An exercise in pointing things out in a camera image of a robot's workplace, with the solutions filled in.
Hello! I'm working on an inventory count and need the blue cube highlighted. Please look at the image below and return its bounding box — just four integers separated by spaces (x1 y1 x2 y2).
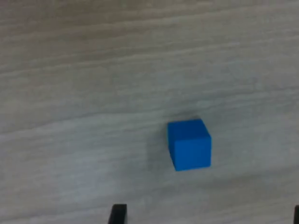
167 118 212 172

